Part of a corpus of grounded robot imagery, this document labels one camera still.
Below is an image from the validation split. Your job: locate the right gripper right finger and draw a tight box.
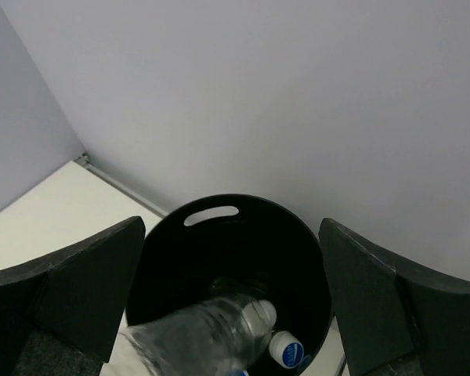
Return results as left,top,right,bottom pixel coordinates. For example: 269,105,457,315
319,219,470,375

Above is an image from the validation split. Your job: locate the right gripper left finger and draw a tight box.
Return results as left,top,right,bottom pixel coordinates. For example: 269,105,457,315
0,216,145,375

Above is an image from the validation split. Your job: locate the clear bottle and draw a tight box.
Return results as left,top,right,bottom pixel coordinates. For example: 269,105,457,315
269,331,305,369
123,294,277,375

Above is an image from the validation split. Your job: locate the black round bin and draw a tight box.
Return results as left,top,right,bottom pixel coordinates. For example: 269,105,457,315
126,194,332,375

